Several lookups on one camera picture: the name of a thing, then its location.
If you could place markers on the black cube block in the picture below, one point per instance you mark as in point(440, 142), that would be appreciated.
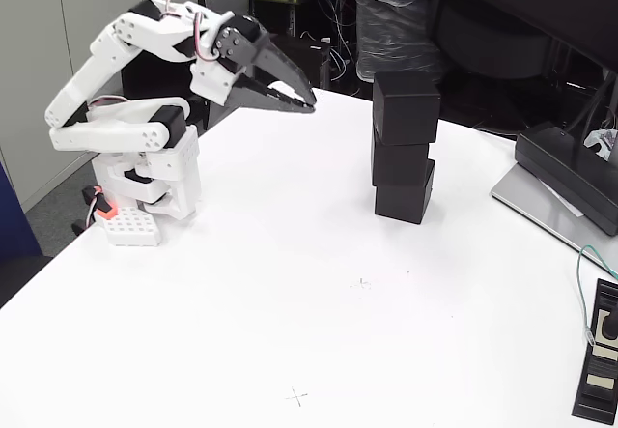
point(398, 162)
point(405, 109)
point(401, 203)

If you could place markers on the black box with orange mark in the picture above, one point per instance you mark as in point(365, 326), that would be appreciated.
point(314, 61)

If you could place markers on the black desk panel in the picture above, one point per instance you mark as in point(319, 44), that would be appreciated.
point(145, 77)

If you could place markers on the grey metal cabinet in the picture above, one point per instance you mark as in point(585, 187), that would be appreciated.
point(29, 37)

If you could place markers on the blue partition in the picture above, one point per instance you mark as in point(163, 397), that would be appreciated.
point(14, 225)

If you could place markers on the silver monitor stand base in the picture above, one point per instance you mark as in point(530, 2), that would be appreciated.
point(531, 201)

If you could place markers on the black docking box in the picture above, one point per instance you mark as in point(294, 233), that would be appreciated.
point(565, 167)

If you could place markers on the crumpled white plastic bag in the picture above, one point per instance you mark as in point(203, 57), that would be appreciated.
point(603, 140)

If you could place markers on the black device with labels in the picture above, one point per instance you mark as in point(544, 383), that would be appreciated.
point(598, 389)

